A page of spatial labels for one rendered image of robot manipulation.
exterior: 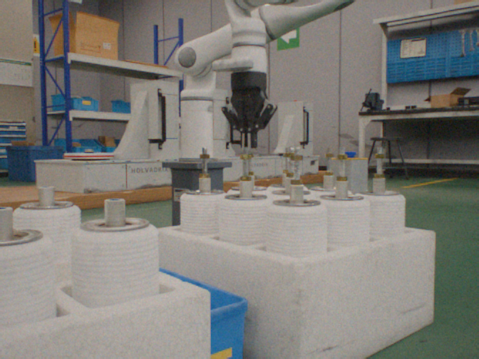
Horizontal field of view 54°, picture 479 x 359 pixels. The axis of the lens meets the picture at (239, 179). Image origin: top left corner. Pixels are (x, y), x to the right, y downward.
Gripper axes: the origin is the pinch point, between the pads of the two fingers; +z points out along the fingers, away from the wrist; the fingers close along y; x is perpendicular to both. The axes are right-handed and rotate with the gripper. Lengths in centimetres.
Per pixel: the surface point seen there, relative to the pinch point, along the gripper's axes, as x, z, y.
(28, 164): -199, 18, 394
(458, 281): -44, 35, -35
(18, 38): -295, -149, 562
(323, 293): 22.0, 22.1, -26.7
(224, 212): 19.0, 12.2, -7.3
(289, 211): 21.9, 10.7, -21.0
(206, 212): 15.0, 13.2, -0.2
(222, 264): 22.5, 20.2, -9.1
